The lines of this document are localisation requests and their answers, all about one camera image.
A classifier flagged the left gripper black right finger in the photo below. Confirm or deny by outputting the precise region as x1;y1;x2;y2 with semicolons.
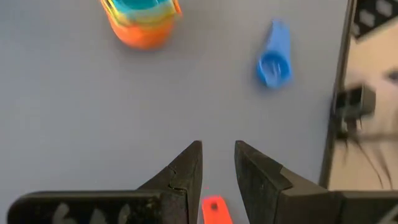
234;139;398;224

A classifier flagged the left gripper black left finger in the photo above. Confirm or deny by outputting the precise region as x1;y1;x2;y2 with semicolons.
6;139;203;224

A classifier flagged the orange measuring cup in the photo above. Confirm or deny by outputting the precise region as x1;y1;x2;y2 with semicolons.
104;0;183;51

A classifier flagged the blue measuring cup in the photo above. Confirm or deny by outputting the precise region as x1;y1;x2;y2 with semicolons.
256;18;294;90

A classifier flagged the small orange object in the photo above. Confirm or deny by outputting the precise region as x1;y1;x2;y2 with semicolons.
201;195;234;224

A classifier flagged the black patterned floor mat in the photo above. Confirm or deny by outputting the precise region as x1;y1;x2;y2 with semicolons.
352;0;398;40

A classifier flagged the floor cables bundle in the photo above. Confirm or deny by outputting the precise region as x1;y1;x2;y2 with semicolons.
341;124;395;189

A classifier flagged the black floor bracket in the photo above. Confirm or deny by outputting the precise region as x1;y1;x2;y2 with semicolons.
330;83;377;141

